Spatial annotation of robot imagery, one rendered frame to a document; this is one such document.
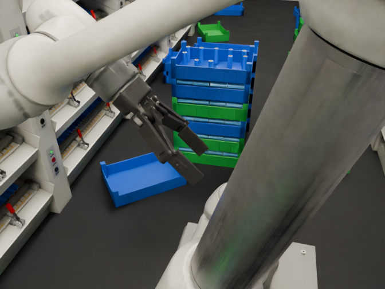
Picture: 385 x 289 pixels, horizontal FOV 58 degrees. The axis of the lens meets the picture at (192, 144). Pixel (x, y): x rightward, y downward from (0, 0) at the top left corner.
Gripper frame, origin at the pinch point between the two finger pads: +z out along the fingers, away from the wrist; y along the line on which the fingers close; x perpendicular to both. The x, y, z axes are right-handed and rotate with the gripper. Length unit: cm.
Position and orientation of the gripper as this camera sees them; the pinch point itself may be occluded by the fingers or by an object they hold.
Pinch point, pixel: (197, 161)
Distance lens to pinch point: 70.9
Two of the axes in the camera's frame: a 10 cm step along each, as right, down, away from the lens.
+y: 1.1, -3.7, 9.2
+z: 6.9, 6.9, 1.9
